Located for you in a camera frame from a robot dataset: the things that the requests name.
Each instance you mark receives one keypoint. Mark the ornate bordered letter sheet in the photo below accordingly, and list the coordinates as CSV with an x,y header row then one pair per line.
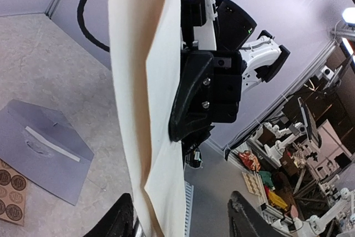
x,y
145,65

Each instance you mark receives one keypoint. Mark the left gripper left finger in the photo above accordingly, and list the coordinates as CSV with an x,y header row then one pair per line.
x,y
118,221

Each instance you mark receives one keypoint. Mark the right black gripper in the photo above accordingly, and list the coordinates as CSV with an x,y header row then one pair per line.
x,y
190,118

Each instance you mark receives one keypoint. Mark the brown sticker sheet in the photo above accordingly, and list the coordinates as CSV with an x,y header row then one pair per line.
x,y
13,195

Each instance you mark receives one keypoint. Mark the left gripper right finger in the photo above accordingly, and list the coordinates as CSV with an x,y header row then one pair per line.
x,y
244,220

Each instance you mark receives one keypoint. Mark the beige letter sheet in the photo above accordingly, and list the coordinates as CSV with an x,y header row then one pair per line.
x,y
46,142

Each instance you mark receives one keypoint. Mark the grey envelope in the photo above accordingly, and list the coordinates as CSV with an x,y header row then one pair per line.
x,y
50,170

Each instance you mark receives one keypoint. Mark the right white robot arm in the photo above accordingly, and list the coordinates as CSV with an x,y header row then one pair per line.
x,y
262,58

